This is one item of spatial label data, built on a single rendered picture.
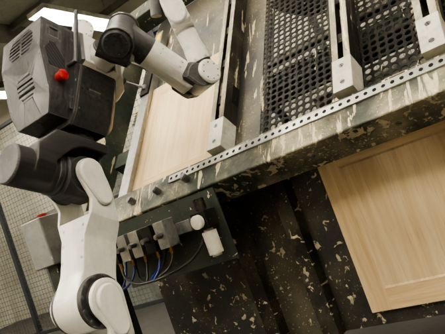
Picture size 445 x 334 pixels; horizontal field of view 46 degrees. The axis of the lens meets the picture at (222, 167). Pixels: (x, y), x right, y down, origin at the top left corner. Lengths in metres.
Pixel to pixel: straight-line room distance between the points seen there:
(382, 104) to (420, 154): 0.29
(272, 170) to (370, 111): 0.35
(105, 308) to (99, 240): 0.20
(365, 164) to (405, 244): 0.27
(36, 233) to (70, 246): 0.53
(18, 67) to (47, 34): 0.13
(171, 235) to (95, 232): 0.32
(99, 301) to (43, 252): 0.66
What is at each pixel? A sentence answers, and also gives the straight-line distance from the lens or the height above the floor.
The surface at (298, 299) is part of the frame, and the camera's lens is 1.94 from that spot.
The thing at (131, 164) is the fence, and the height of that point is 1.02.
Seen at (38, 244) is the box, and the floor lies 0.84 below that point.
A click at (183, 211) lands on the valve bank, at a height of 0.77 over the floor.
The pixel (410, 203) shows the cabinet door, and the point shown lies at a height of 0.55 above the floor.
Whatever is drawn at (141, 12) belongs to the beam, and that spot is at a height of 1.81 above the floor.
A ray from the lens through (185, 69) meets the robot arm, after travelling 1.59.
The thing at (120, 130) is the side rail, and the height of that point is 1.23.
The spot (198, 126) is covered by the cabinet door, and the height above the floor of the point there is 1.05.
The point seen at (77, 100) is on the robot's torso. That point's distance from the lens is 1.53.
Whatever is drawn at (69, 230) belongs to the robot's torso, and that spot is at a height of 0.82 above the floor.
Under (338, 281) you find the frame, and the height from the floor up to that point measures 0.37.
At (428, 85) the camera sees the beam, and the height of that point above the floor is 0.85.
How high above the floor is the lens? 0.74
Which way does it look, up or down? 4 degrees up
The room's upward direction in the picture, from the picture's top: 20 degrees counter-clockwise
